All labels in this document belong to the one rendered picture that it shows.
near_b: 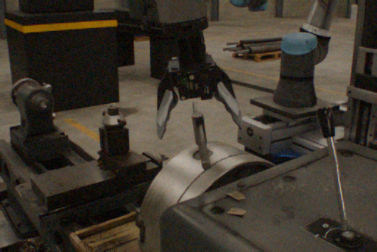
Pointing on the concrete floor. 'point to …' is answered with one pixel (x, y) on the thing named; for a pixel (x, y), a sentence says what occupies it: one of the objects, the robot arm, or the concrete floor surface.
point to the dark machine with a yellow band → (65, 51)
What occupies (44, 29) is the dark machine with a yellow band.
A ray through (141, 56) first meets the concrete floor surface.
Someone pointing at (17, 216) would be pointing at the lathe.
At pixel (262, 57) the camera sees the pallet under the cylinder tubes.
